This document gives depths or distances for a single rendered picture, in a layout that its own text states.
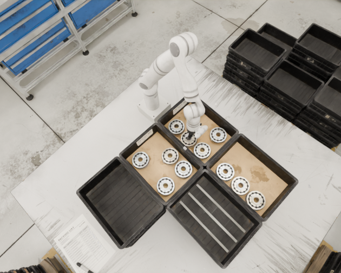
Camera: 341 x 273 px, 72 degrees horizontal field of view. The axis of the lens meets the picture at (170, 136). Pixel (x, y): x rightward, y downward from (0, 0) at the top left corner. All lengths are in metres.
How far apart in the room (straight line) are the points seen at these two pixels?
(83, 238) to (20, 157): 1.46
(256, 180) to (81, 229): 1.08
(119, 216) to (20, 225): 1.39
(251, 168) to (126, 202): 0.75
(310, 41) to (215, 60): 0.95
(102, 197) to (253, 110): 1.16
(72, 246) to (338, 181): 1.65
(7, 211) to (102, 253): 1.38
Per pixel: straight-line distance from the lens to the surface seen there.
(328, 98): 2.31
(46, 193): 1.75
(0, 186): 2.85
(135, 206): 1.40
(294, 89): 2.38
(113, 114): 1.77
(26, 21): 2.71
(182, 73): 1.05
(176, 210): 1.37
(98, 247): 1.57
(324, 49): 2.61
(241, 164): 1.46
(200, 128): 1.30
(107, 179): 1.47
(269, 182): 1.47
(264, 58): 2.35
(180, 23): 3.29
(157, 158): 1.44
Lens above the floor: 2.19
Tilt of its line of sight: 67 degrees down
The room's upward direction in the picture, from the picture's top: 8 degrees counter-clockwise
